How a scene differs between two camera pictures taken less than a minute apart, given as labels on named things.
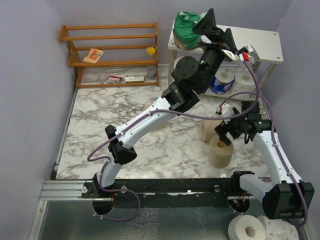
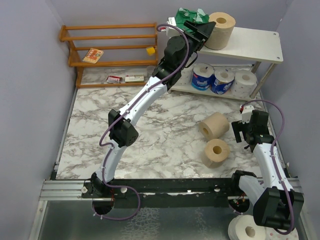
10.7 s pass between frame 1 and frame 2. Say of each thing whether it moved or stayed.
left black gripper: moved
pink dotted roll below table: stayed
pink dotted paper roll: stayed
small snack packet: stayed
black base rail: stayed
